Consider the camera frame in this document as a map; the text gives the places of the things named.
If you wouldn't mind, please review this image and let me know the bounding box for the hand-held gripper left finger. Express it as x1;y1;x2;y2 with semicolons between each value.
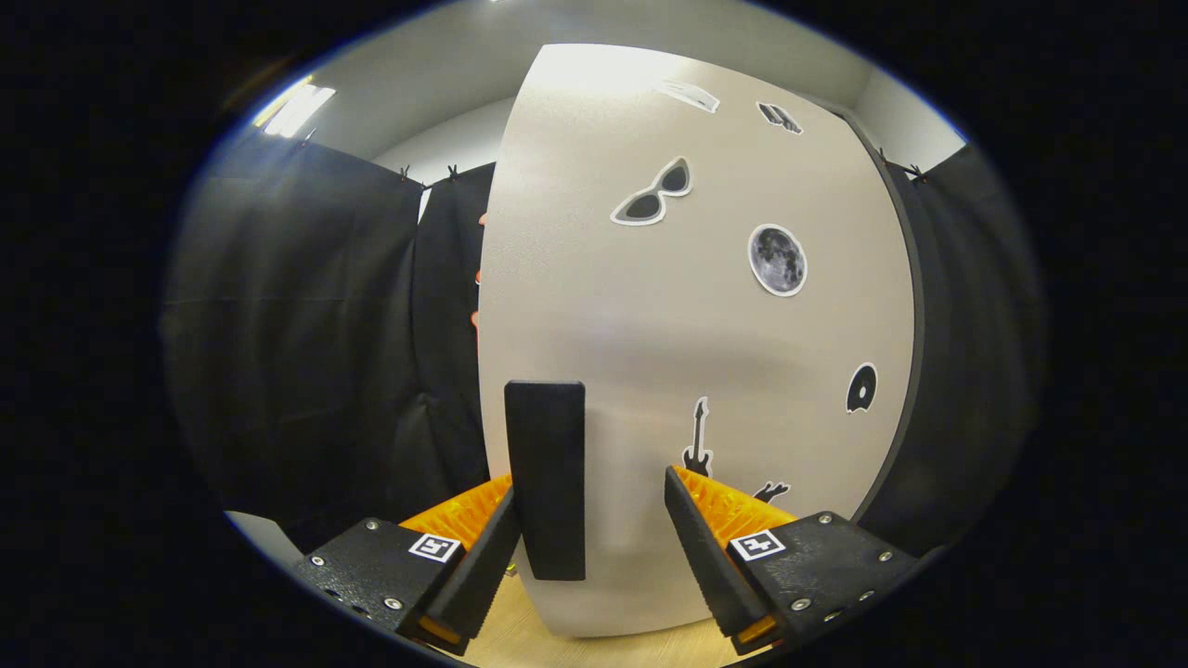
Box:
292;482;523;655

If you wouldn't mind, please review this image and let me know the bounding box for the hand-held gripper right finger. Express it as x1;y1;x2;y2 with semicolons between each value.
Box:
664;466;920;655

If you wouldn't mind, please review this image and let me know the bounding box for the black door handle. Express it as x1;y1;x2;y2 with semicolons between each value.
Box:
504;379;588;582

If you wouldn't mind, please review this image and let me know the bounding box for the dark grey shoe cabinet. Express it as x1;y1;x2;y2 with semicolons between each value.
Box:
840;107;927;525

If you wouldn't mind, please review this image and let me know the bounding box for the black backdrop cloth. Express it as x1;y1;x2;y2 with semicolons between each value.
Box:
162;130;1050;558

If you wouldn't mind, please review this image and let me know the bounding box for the narrow ceiling light strip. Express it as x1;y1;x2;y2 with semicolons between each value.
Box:
252;82;337;140

